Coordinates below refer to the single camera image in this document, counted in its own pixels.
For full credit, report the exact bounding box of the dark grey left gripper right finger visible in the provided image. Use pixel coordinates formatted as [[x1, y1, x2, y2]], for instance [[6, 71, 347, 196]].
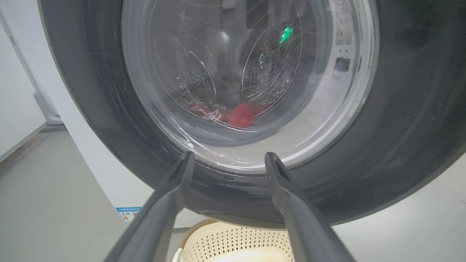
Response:
[[265, 152, 356, 262]]

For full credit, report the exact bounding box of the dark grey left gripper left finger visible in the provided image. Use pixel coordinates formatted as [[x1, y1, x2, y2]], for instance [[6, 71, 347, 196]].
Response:
[[104, 151, 195, 262]]

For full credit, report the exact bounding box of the red and white garment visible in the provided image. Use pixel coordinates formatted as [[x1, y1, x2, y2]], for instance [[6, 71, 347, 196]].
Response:
[[189, 102, 223, 121], [221, 102, 270, 128]]

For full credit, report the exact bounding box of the dark round glass washer door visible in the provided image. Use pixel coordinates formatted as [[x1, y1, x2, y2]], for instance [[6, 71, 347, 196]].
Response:
[[36, 0, 466, 228]]

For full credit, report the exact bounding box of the cream perforated laundry basket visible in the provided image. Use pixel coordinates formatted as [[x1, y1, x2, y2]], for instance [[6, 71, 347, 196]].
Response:
[[172, 218, 295, 262]]

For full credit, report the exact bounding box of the white front-load washing machine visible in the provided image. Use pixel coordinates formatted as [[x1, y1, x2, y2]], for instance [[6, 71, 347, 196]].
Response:
[[0, 0, 208, 230]]

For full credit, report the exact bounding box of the blue energy label sticker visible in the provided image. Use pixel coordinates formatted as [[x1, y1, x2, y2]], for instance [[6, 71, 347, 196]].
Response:
[[116, 207, 142, 227]]

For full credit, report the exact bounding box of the steel washer drum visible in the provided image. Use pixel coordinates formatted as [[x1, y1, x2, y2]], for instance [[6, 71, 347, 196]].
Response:
[[146, 0, 328, 128]]

